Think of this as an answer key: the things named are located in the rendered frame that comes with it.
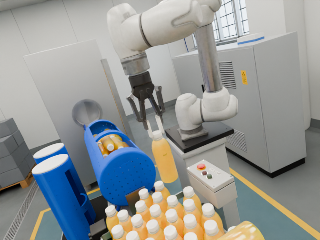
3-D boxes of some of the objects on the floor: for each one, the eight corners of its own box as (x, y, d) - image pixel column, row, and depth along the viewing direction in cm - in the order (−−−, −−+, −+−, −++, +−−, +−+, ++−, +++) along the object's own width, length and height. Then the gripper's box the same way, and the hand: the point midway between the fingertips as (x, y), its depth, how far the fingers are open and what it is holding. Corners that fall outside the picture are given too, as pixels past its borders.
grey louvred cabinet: (211, 120, 446) (196, 49, 403) (307, 162, 245) (297, 30, 202) (188, 129, 435) (170, 57, 392) (268, 181, 234) (249, 45, 191)
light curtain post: (150, 188, 281) (105, 58, 230) (151, 190, 276) (106, 58, 225) (145, 190, 279) (100, 60, 229) (147, 193, 274) (100, 59, 223)
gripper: (155, 66, 79) (171, 125, 86) (112, 80, 74) (134, 141, 81) (164, 65, 73) (180, 129, 80) (117, 80, 67) (140, 146, 74)
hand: (154, 126), depth 79 cm, fingers closed on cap, 4 cm apart
